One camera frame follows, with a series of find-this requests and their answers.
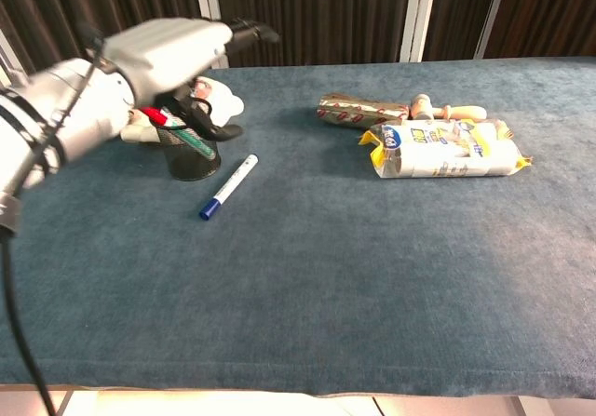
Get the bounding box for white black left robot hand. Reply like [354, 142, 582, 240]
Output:
[102, 17, 281, 143]

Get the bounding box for white marker with blue cap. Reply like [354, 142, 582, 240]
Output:
[198, 154, 260, 221]

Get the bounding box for red marker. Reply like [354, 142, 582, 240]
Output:
[141, 106, 217, 159]

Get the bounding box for black mesh pen cup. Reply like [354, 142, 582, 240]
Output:
[153, 123, 222, 182]

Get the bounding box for white fishing game toy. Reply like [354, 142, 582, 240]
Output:
[119, 75, 246, 145]

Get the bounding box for brown red-print snack packet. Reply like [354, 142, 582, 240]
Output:
[315, 92, 412, 131]

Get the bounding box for blue table cloth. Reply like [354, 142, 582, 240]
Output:
[0, 55, 596, 399]

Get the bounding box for wooden toy mallet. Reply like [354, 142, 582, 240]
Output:
[409, 93, 488, 122]

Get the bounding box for yellow white snack bag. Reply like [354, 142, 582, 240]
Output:
[357, 117, 535, 181]

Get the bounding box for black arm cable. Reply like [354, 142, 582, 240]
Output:
[0, 227, 58, 416]

